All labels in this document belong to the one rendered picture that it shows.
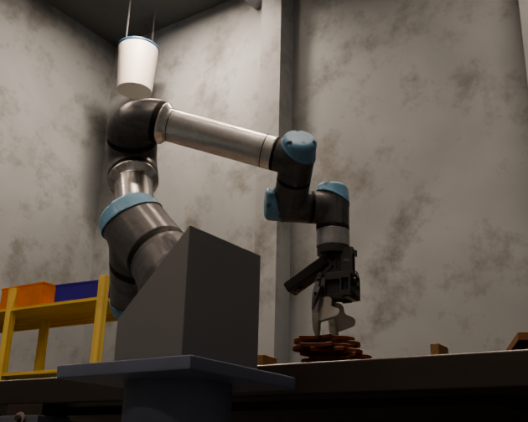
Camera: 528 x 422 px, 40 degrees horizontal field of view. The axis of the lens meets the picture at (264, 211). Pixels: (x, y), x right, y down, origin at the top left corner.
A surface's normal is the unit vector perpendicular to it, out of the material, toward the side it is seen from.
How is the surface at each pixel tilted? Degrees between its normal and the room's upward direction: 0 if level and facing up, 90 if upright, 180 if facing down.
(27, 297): 90
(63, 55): 90
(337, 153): 90
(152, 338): 90
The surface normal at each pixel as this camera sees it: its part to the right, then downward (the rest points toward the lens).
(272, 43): -0.56, -0.29
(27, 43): 0.83, -0.17
